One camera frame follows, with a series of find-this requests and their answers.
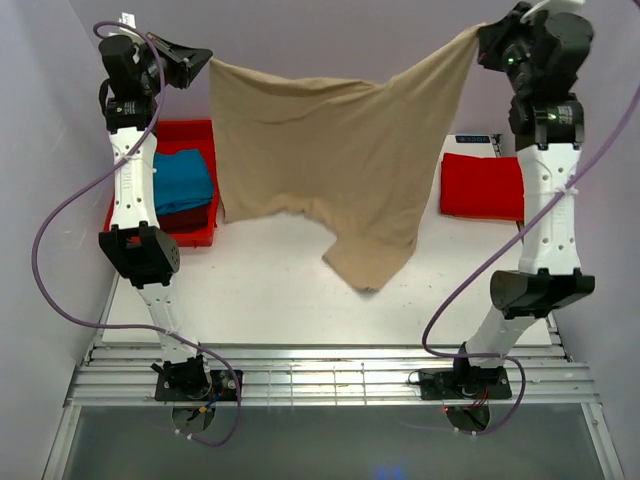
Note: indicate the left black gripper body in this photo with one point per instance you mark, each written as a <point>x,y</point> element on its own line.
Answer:
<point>150,80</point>

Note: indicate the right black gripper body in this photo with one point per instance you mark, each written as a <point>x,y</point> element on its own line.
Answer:
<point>509,49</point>

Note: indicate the beige t shirt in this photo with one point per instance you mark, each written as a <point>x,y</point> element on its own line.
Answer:
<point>356,156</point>

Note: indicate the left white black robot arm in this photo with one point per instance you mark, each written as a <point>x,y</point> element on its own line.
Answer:
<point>134,243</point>

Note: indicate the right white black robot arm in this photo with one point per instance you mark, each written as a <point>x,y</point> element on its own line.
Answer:
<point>549,135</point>

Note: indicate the blue folded t shirt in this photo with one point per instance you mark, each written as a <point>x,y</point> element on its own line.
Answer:
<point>181,182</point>

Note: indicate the blue label sticker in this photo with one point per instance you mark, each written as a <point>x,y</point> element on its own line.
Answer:
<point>473,139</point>

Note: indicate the red folded t shirt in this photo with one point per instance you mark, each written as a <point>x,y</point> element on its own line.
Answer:
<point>484,188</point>

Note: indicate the red plastic bin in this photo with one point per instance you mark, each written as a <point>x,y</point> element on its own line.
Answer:
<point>191,228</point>

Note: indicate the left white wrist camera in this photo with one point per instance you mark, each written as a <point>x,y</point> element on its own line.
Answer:
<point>128,19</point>

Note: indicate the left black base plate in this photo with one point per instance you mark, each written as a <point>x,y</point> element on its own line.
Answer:
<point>219,385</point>

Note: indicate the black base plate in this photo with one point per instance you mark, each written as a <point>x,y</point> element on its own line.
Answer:
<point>219,385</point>
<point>478,384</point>

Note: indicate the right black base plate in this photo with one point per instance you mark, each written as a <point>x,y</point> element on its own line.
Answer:
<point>478,384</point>

